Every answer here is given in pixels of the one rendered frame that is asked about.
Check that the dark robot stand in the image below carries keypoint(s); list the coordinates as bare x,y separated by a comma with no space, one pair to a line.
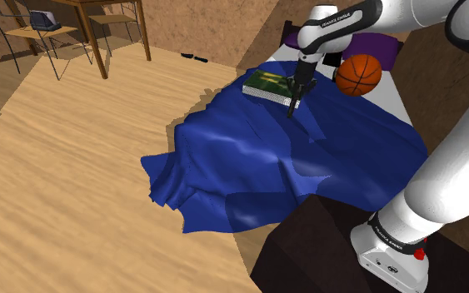
311,247

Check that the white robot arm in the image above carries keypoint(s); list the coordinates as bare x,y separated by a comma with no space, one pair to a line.
445,182

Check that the blue blanket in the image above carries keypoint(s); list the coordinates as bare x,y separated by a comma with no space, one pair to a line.
258,162

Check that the green book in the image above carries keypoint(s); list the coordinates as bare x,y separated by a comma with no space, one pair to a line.
267,82

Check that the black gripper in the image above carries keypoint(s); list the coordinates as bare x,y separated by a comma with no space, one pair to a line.
304,73

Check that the small black flat object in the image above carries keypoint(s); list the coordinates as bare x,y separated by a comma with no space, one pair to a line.
201,59
186,55

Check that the orange basketball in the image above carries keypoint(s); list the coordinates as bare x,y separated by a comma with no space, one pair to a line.
358,75

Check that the bed with white sheet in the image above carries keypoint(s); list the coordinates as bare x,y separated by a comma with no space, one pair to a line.
385,101

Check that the metal chair with wooden seat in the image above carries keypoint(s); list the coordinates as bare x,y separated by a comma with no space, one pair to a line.
35,33
112,19

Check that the dark grey device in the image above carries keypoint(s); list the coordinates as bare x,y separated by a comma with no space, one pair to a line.
44,21

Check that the purple pillow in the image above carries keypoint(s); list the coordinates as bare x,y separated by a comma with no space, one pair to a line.
374,45

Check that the wooden table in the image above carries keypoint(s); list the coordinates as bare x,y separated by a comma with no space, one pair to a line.
92,36

